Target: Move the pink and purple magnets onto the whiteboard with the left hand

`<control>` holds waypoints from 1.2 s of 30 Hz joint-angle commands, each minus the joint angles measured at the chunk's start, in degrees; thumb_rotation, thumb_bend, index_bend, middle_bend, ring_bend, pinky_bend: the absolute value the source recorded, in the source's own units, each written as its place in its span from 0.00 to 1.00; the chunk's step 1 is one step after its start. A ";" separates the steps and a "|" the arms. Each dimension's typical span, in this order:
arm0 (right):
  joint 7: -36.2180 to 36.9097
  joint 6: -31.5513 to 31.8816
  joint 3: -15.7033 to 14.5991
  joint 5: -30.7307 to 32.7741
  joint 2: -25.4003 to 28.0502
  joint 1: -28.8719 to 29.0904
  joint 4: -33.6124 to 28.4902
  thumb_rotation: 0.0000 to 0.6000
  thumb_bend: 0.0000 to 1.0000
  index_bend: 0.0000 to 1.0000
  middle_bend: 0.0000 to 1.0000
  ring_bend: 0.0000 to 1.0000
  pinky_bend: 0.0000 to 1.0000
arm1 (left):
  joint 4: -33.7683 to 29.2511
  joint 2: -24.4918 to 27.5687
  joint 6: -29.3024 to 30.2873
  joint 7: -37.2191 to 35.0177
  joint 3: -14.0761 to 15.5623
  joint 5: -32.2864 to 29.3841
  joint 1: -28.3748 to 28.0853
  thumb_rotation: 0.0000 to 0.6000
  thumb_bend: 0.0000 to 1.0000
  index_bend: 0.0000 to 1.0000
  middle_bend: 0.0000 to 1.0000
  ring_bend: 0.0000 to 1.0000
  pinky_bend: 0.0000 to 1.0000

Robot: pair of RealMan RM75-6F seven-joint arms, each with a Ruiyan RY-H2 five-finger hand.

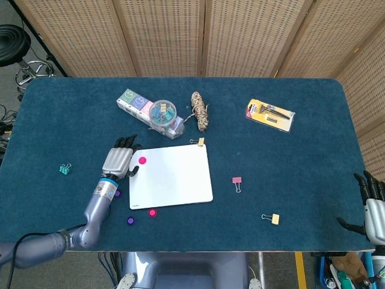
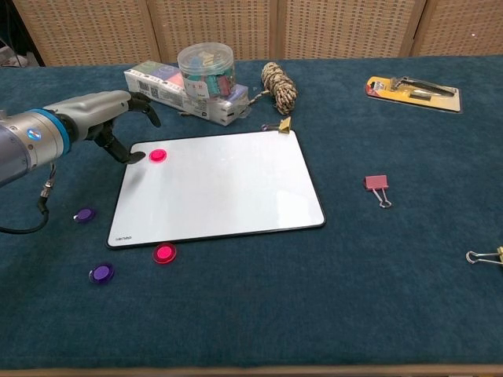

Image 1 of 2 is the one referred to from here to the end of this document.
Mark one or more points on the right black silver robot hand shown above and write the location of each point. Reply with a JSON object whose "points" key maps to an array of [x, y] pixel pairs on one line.
{"points": [[374, 219]]}

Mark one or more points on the black metal pole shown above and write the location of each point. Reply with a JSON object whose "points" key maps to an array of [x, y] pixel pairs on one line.
{"points": [[39, 37]]}

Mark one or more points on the pink binder clip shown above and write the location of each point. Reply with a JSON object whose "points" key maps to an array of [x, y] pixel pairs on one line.
{"points": [[237, 180]]}

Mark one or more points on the dark blue table cloth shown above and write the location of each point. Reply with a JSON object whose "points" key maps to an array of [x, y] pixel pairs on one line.
{"points": [[75, 120]]}

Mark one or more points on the brown plush toy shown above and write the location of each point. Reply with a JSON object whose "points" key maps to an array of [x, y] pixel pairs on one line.
{"points": [[350, 266]]}

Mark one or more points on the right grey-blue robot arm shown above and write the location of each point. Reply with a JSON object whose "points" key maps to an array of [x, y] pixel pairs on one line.
{"points": [[379, 265]]}

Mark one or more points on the yellow razor blister pack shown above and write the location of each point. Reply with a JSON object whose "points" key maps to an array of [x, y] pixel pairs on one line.
{"points": [[270, 119]]}

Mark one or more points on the small yellow binder clip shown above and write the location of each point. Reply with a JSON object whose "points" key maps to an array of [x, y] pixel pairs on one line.
{"points": [[201, 141]]}

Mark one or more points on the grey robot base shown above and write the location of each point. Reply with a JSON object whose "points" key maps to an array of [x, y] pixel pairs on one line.
{"points": [[186, 268]]}

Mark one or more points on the clear tub of binder clips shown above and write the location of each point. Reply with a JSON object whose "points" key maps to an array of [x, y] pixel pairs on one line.
{"points": [[162, 113]]}

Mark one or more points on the black round stool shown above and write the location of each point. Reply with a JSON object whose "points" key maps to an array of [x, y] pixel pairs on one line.
{"points": [[12, 42]]}

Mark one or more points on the long white smiley-print box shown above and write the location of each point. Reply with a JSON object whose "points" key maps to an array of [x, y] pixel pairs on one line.
{"points": [[127, 100]]}

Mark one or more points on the large yellow binder clip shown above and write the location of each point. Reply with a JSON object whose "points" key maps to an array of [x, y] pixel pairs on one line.
{"points": [[275, 218]]}

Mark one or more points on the pink round magnet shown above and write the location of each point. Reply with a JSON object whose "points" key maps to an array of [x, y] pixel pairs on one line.
{"points": [[142, 160], [152, 212]]}

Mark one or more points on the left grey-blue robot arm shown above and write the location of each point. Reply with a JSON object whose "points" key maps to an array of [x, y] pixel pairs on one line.
{"points": [[96, 207]]}

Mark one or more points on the wooden rattan folding screen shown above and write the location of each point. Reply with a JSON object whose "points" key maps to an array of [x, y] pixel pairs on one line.
{"points": [[168, 36]]}

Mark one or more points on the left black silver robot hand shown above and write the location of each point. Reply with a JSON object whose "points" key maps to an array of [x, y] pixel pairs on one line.
{"points": [[117, 162]]}

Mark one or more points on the teal binder clip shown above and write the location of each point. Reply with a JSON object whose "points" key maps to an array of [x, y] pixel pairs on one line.
{"points": [[63, 170]]}

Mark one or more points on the white magnetic board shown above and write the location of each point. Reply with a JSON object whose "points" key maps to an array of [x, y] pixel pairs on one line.
{"points": [[174, 177]]}

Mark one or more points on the blue storage bin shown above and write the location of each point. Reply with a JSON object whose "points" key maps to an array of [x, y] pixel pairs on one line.
{"points": [[322, 271]]}

